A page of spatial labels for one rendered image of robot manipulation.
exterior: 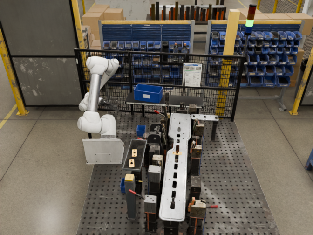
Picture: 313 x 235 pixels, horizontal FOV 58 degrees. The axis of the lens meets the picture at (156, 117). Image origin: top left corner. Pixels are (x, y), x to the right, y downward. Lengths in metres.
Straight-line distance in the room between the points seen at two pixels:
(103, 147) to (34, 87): 2.52
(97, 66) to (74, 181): 1.64
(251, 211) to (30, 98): 3.92
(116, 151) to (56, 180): 1.32
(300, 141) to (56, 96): 3.95
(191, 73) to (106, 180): 1.49
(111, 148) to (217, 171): 1.08
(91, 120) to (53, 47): 2.05
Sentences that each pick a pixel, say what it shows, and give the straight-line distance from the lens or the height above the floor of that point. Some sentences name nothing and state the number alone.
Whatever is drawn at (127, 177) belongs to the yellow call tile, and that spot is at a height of 1.16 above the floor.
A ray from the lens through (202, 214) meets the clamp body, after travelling 2.19.
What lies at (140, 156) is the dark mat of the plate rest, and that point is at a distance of 2.32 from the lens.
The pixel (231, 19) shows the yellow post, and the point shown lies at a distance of 3.13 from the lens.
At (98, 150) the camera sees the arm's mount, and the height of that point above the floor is 0.87.
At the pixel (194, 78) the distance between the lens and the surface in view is 3.30.
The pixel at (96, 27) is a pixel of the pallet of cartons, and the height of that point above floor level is 0.81.
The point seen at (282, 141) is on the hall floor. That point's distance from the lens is 4.70.
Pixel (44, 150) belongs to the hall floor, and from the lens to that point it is 4.45.
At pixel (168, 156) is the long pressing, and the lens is 2.56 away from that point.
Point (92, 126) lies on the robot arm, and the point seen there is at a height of 1.08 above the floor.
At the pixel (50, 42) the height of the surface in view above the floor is 1.27.
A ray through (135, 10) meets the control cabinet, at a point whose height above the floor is 0.56.
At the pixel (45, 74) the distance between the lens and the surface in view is 4.89.
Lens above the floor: 2.71
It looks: 34 degrees down
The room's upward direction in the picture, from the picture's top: straight up
